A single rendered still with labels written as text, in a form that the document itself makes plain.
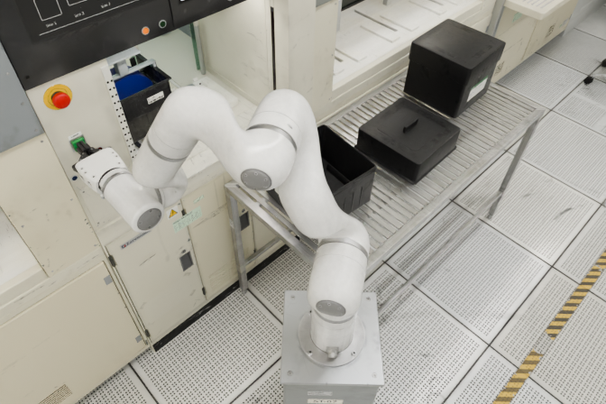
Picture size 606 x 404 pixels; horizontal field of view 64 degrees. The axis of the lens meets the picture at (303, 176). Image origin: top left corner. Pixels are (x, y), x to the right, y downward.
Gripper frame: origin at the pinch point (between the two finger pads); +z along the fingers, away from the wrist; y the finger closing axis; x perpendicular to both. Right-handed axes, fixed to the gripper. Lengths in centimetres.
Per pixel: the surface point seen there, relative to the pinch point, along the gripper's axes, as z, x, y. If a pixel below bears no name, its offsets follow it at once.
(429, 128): -38, -34, 110
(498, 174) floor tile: -44, -120, 201
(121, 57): 29.4, 1.6, 27.8
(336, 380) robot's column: -76, -44, 19
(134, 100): 22.6, -10.3, 25.4
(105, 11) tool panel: 2.6, 31.2, 17.2
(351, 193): -40, -33, 63
